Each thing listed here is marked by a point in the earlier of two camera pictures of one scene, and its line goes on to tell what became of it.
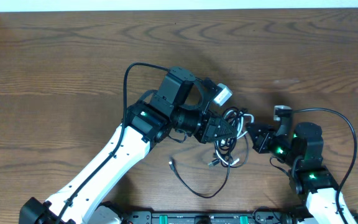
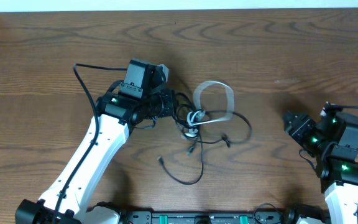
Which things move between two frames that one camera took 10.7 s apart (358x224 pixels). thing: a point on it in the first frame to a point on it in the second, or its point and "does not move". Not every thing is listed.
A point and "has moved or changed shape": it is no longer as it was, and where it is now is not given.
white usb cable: x=241 y=130 has moved or changed shape
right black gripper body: x=263 y=139 to x=294 y=123
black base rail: x=210 y=217 does not move
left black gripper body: x=206 y=129 to x=169 y=102
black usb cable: x=229 y=166 to x=223 y=137
